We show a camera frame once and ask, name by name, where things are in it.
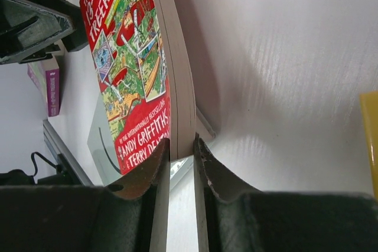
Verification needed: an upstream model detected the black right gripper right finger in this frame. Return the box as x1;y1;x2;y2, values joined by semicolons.
193;137;377;251

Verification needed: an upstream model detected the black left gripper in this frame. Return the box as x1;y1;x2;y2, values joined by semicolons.
1;0;88;64

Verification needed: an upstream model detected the yellow Little Prince book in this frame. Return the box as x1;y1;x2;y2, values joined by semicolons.
360;91;378;198

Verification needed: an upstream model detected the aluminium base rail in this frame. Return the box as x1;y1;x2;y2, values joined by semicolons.
43;120;93;186

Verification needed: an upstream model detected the red treehouse book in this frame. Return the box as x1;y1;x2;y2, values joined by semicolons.
80;0;196;175

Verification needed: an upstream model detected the purple treehouse book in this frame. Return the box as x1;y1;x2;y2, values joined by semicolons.
27;57;60;117

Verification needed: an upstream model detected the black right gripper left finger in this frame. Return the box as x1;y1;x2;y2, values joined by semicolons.
1;138;170;251

